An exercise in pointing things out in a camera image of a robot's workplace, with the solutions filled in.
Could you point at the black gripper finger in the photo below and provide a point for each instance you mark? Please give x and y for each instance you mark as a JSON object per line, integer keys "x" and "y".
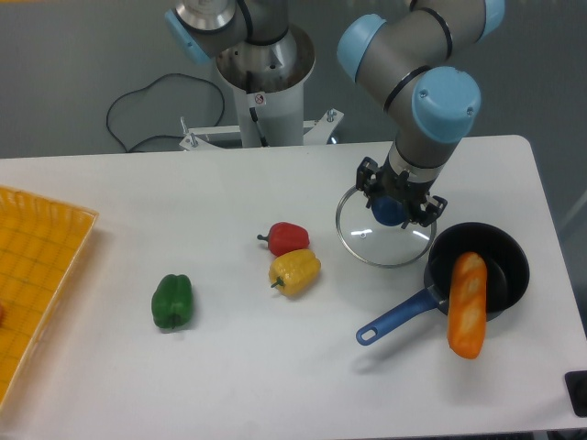
{"x": 367, "y": 179}
{"x": 424, "y": 214}

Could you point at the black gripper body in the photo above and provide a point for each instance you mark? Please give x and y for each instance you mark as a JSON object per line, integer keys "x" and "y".
{"x": 398, "y": 187}

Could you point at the glass pot lid blue knob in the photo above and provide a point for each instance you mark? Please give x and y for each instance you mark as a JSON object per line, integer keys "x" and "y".
{"x": 376, "y": 244}

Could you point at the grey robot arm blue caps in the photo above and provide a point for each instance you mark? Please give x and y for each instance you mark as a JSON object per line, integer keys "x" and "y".
{"x": 403, "y": 66}

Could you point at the dark blue saucepan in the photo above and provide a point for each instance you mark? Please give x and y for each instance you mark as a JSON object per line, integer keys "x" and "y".
{"x": 508, "y": 277}

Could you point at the red toy bell pepper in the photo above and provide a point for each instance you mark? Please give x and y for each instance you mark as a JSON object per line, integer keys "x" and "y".
{"x": 284, "y": 237}

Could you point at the orange toy baguette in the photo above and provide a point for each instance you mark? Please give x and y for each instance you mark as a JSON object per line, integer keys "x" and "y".
{"x": 467, "y": 305}

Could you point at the yellow toy bell pepper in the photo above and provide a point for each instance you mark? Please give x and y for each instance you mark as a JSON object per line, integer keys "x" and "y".
{"x": 291, "y": 273}

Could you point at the black device at table edge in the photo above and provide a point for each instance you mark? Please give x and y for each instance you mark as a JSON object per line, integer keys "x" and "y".
{"x": 576, "y": 382}

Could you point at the green toy bell pepper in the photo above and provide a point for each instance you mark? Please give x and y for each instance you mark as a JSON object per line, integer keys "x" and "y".
{"x": 172, "y": 303}

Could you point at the yellow plastic basket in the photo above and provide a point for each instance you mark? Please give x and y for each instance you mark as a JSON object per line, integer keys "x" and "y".
{"x": 41, "y": 241}

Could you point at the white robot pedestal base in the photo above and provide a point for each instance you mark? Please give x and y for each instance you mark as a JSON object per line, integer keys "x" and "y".
{"x": 268, "y": 86}

